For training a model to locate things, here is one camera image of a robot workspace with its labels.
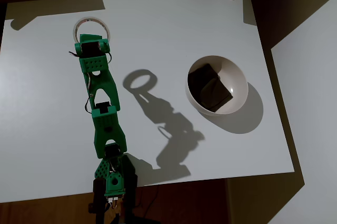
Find white bowl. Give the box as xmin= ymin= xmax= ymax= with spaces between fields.
xmin=185 ymin=55 xmax=249 ymax=116

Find thin black cable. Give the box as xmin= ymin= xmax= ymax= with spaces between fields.
xmin=139 ymin=184 xmax=160 ymax=218

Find white tape roll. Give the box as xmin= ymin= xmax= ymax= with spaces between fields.
xmin=72 ymin=16 xmax=112 ymax=44

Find black folded cloth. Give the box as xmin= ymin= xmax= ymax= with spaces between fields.
xmin=187 ymin=62 xmax=235 ymax=113

